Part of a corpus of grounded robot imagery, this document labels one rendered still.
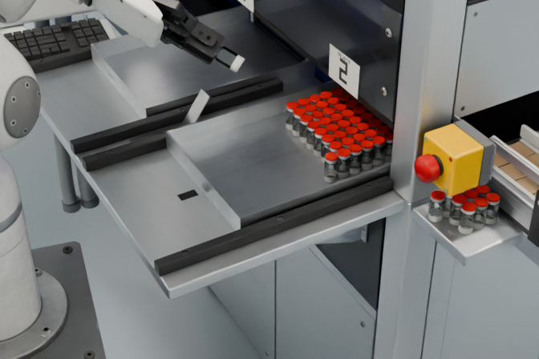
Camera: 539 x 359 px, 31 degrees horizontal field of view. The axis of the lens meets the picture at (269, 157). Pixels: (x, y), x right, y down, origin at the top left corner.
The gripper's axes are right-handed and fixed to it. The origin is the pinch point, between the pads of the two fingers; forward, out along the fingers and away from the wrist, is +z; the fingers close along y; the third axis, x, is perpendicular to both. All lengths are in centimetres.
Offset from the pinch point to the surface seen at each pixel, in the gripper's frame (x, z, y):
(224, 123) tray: 5.1, 8.2, -39.7
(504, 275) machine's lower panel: 10, 65, -44
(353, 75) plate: 17.1, 21.2, -21.8
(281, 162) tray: 2.3, 19.3, -32.8
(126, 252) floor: -5, 5, -157
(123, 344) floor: -28, 17, -134
